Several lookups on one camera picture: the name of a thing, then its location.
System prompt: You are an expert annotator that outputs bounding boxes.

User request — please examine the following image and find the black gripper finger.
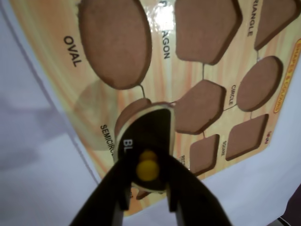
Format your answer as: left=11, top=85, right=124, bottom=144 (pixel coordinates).
left=70, top=155, right=139, bottom=226
left=159, top=146, right=233, bottom=226

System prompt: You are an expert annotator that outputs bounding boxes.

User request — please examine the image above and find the black semicircle piece yellow pin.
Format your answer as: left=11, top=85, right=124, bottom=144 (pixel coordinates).
left=114, top=102, right=176, bottom=193

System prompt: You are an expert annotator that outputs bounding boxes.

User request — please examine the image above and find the wooden shape puzzle board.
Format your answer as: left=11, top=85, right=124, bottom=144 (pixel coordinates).
left=9, top=0, right=301, bottom=217

